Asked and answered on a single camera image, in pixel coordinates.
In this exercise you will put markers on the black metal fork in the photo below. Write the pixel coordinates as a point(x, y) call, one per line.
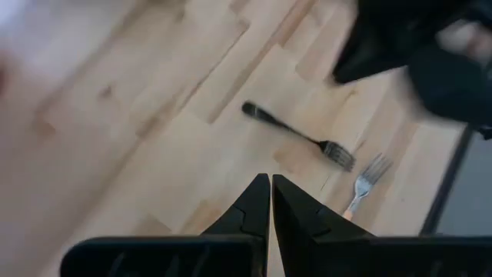
point(338, 154)

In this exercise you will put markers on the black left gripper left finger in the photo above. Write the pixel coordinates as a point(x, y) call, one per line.
point(246, 215)

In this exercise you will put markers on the black aluminium table frame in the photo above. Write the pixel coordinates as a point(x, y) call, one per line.
point(447, 181)

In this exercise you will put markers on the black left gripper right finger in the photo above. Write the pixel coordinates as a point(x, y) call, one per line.
point(303, 223)

